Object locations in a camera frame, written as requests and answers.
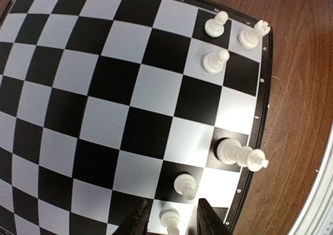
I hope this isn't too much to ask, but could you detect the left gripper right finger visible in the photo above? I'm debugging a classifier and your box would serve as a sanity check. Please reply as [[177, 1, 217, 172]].
[[197, 198, 232, 235]]

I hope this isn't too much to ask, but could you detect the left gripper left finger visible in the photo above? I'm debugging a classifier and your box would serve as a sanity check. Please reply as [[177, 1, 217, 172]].
[[117, 198, 149, 234]]

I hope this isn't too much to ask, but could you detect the white queen piece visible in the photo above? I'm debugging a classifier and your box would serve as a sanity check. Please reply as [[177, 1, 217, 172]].
[[159, 208, 181, 235]]

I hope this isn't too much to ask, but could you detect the white pawn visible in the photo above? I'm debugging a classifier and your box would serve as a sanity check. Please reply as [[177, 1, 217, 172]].
[[202, 49, 230, 74], [204, 11, 228, 38], [174, 173, 197, 201]]

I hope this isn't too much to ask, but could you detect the white king piece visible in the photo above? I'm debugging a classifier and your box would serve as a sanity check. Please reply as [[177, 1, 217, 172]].
[[216, 138, 269, 172]]

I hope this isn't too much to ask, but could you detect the black white chess board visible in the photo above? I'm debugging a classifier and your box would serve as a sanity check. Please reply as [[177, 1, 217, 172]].
[[1, 0, 273, 234]]

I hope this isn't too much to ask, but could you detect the white chess piece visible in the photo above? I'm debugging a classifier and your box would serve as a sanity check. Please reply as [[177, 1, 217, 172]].
[[239, 20, 271, 49]]

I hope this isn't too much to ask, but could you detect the front aluminium rail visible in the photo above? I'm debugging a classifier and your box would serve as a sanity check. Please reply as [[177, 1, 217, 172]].
[[288, 132, 332, 235]]

